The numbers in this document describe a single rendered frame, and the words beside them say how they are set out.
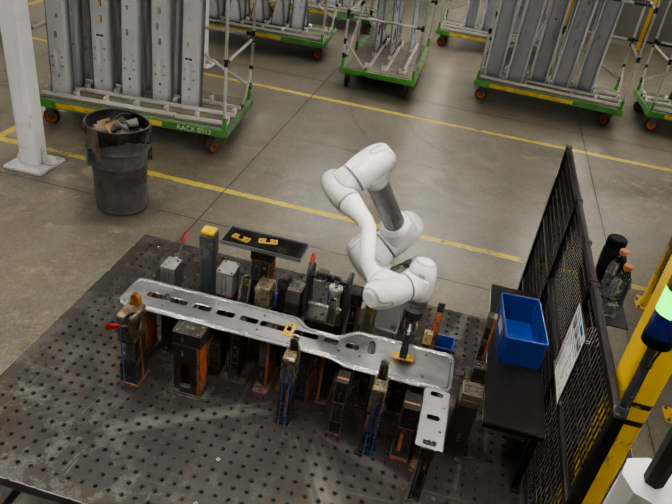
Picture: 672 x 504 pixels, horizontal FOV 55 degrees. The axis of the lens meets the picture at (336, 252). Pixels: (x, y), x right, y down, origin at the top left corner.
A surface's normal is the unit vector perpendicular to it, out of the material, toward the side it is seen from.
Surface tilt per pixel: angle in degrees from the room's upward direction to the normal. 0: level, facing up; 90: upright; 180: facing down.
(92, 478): 0
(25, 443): 0
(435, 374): 0
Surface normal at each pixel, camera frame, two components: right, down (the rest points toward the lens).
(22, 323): 0.12, -0.83
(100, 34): -0.12, 0.47
